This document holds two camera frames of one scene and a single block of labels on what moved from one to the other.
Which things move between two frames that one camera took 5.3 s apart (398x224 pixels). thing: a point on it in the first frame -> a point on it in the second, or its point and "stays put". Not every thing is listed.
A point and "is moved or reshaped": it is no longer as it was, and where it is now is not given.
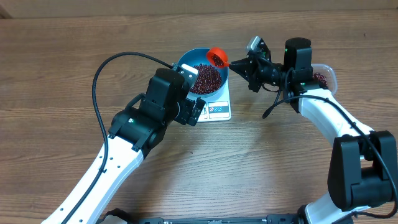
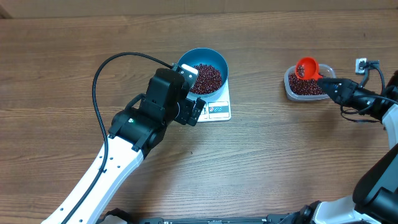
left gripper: [188, 106] stays put
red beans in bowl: [208, 80] stays put
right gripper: [256, 75] -> [345, 88]
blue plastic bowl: [198, 56] stays put
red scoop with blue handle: [217, 57] is moved or reshaped
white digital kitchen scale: [217, 108] stays put
